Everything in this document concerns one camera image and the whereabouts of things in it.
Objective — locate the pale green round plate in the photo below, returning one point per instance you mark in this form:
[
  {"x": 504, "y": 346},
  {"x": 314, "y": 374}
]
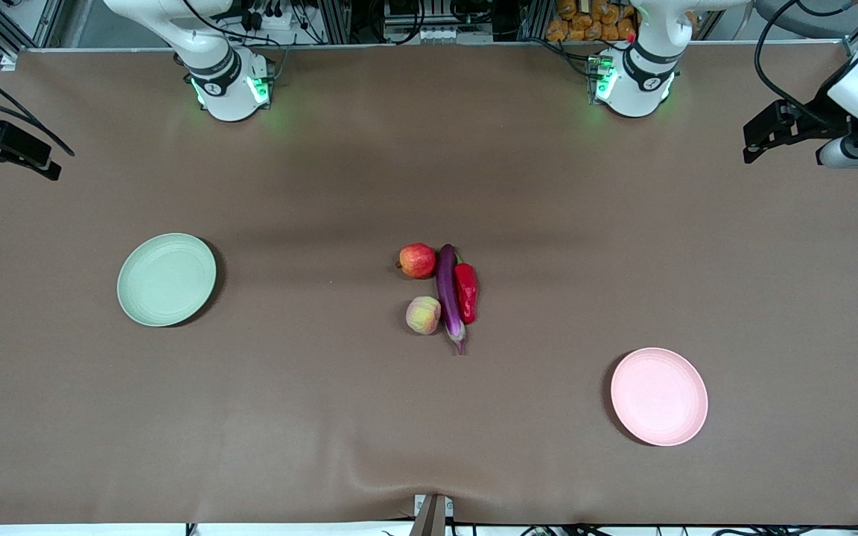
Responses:
[{"x": 167, "y": 280}]

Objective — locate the yellow-pink peach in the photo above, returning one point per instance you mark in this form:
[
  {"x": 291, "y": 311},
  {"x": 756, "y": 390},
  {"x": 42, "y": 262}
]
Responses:
[{"x": 423, "y": 315}]

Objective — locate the white power strip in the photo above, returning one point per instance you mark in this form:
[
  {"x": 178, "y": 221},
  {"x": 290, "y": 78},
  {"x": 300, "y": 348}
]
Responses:
[{"x": 276, "y": 24}]

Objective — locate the metal table edge bracket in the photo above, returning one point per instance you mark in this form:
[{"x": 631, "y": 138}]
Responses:
[{"x": 433, "y": 516}]

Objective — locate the pile of orange items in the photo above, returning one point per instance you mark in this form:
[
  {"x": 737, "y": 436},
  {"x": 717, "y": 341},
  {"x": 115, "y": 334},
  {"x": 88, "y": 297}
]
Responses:
[{"x": 593, "y": 21}]

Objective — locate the purple eggplant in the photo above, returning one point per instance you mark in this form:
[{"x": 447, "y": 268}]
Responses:
[{"x": 447, "y": 286}]

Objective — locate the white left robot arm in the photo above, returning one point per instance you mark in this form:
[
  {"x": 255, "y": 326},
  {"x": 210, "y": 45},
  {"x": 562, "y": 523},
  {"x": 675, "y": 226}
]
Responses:
[{"x": 634, "y": 82}]

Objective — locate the white connector strip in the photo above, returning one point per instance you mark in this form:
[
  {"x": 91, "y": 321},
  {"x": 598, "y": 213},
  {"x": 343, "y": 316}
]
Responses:
[{"x": 455, "y": 35}]

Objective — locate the pink round plate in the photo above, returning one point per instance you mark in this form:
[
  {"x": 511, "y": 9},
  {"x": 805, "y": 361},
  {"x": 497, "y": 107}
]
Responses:
[{"x": 659, "y": 397}]

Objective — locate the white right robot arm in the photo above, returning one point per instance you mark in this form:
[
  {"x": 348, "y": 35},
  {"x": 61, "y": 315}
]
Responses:
[{"x": 224, "y": 85}]

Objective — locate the red chili pepper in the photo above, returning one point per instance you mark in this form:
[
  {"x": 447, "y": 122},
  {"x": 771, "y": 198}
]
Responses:
[{"x": 466, "y": 294}]

